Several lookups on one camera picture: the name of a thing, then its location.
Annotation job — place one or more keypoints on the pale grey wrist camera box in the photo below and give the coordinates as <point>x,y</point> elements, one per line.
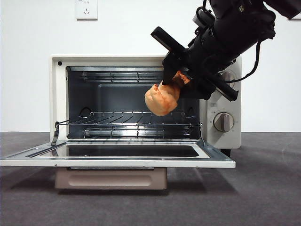
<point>196,19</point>

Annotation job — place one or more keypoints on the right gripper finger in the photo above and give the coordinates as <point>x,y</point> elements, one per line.
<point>172,66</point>
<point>200,91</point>

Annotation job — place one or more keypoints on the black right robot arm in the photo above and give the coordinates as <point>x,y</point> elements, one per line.
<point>235,30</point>

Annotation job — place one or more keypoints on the timer knob with beige grip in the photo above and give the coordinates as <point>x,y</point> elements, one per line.
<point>223,122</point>

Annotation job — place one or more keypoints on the temperature knob with beige grip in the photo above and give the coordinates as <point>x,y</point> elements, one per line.
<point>227,76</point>

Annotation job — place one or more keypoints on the white Toshiba toaster oven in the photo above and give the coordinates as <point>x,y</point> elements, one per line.
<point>56,94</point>

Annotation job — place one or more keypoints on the orange-brown bread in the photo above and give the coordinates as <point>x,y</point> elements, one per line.
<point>162,101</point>

